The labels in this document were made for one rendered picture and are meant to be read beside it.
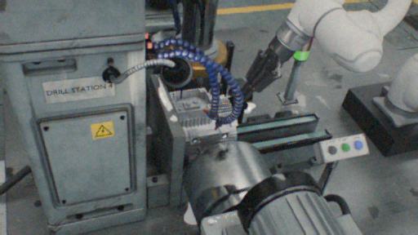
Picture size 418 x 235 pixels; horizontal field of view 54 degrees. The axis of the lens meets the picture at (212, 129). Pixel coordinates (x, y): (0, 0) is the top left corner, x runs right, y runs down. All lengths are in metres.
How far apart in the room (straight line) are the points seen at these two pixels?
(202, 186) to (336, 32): 0.52
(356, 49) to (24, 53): 0.73
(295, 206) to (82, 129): 0.54
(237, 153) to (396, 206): 0.76
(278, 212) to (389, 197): 0.94
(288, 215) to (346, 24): 0.51
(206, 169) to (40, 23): 0.55
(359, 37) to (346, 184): 0.76
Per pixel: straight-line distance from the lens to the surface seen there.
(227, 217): 1.01
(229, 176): 1.08
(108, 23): 0.88
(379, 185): 1.73
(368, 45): 1.05
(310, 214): 0.82
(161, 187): 1.36
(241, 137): 1.57
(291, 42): 1.18
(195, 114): 1.28
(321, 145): 1.36
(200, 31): 1.11
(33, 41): 0.89
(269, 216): 0.82
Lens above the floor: 1.99
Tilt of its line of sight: 44 degrees down
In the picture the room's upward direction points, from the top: 9 degrees clockwise
